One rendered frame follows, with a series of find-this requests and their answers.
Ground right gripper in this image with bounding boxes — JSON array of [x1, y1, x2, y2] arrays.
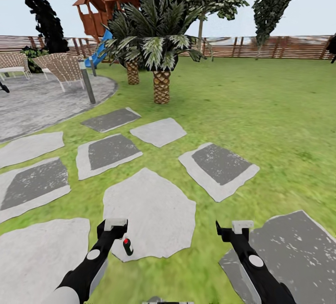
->
[[216, 221, 249, 249]]

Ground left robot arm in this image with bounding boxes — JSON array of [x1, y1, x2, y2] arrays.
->
[[41, 218, 128, 304]]

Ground pesticide atomizer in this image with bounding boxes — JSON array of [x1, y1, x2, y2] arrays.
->
[[123, 239, 133, 256]]

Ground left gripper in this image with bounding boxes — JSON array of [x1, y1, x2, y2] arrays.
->
[[97, 224, 127, 244]]

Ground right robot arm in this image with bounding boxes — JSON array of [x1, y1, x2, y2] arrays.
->
[[216, 220, 296, 304]]

